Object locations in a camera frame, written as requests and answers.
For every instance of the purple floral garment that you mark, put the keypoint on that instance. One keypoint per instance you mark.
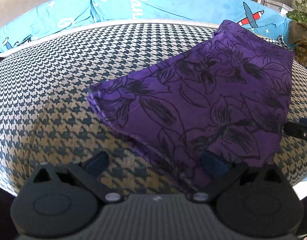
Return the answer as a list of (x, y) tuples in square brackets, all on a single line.
[(228, 95)]

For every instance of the houndstooth sofa seat cover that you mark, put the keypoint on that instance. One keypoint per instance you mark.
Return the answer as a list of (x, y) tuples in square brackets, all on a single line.
[(44, 114)]

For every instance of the blue printed sofa back cover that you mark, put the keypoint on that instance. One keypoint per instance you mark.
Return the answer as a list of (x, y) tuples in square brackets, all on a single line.
[(59, 15)]

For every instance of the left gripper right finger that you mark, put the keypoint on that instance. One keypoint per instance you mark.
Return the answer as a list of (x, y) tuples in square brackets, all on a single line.
[(223, 175)]

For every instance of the brown fur blanket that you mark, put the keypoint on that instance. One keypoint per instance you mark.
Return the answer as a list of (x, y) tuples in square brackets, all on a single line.
[(297, 36)]

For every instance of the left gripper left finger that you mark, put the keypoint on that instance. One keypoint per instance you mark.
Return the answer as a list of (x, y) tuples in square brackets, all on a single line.
[(86, 174)]

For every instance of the green potted plant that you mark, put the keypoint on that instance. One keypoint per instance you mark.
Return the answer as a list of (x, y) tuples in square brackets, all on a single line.
[(299, 14)]

